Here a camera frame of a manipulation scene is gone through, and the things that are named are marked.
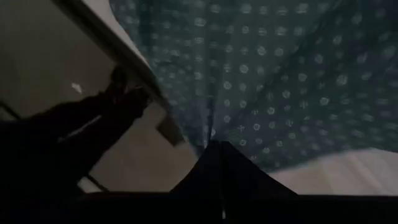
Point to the teal patterned shirt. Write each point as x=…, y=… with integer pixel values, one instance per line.
x=280, y=77

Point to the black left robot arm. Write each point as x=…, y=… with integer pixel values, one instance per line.
x=31, y=155

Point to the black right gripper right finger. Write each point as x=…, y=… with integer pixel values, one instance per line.
x=245, y=186

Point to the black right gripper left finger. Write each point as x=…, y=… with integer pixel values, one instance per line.
x=199, y=186

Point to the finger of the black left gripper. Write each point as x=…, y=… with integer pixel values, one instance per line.
x=127, y=88

